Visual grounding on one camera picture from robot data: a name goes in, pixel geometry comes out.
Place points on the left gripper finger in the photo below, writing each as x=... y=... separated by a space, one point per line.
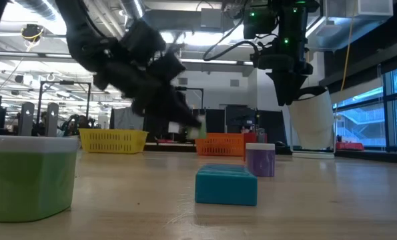
x=183 y=108
x=154 y=111

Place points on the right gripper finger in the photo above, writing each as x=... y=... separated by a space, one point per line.
x=291 y=86
x=274 y=85

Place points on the black background robot arm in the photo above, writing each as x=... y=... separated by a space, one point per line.
x=78 y=121

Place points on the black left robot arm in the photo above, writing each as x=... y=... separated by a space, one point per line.
x=81 y=36

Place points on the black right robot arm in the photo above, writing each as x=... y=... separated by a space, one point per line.
x=295 y=6

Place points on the white paper sign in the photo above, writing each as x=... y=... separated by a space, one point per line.
x=173 y=127

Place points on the grey fabric partition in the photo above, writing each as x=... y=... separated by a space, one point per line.
x=124 y=120

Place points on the white cup with black rim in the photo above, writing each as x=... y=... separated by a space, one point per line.
x=313 y=126

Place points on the black partition curtain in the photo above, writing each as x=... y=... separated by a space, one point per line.
x=238 y=116

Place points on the yellow plastic basket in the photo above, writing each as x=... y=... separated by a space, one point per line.
x=113 y=141

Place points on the orange plastic basket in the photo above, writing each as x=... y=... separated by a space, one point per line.
x=221 y=145

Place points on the person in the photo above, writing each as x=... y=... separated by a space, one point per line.
x=242 y=129

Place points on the small red box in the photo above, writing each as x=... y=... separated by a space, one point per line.
x=251 y=137

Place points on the small red tray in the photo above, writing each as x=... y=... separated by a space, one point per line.
x=350 y=146

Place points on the grey ceiling box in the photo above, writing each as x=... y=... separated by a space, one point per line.
x=211 y=18

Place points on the teal rectangular box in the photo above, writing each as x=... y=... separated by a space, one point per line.
x=225 y=186

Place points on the white ceiling box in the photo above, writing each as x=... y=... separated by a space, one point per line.
x=375 y=7

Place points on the black gantry frame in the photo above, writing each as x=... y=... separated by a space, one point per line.
x=51 y=82
x=201 y=96

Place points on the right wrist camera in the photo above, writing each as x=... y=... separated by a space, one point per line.
x=260 y=23

